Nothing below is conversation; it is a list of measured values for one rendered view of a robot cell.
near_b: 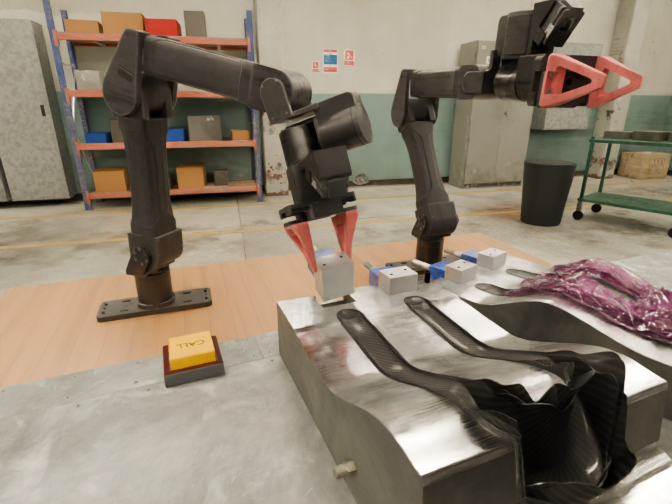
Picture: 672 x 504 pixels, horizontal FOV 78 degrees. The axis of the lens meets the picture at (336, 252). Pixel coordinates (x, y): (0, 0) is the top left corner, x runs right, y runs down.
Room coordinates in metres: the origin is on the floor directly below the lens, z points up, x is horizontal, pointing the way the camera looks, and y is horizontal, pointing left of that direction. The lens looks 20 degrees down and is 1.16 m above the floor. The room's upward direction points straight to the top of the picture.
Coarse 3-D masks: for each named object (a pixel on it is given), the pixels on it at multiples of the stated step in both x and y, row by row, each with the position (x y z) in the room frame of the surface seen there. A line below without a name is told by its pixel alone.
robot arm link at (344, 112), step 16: (272, 80) 0.58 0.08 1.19; (272, 96) 0.58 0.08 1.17; (336, 96) 0.58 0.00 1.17; (352, 96) 0.57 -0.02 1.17; (272, 112) 0.58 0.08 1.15; (288, 112) 0.58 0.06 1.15; (304, 112) 0.58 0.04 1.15; (320, 112) 0.58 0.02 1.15; (336, 112) 0.58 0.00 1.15; (352, 112) 0.56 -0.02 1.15; (320, 128) 0.57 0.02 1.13; (336, 128) 0.56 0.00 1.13; (352, 128) 0.56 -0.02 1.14; (368, 128) 0.59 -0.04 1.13; (336, 144) 0.57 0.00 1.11; (352, 144) 0.57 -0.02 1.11
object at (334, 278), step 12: (324, 252) 0.60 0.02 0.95; (324, 264) 0.55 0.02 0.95; (336, 264) 0.54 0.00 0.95; (348, 264) 0.54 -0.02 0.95; (324, 276) 0.53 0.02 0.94; (336, 276) 0.54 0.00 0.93; (348, 276) 0.55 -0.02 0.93; (324, 288) 0.54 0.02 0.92; (336, 288) 0.54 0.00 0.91; (348, 288) 0.55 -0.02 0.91; (324, 300) 0.54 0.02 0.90
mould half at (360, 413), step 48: (432, 288) 0.60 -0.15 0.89; (288, 336) 0.50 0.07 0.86; (336, 336) 0.46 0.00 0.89; (384, 336) 0.46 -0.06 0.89; (432, 336) 0.46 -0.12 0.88; (480, 336) 0.46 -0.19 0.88; (336, 384) 0.37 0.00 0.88; (384, 384) 0.35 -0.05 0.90; (528, 384) 0.30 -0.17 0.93; (336, 432) 0.34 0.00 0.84; (384, 432) 0.25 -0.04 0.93; (432, 432) 0.24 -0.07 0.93; (480, 432) 0.25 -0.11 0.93; (384, 480) 0.25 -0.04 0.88; (432, 480) 0.21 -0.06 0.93; (480, 480) 0.22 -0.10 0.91; (624, 480) 0.27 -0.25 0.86
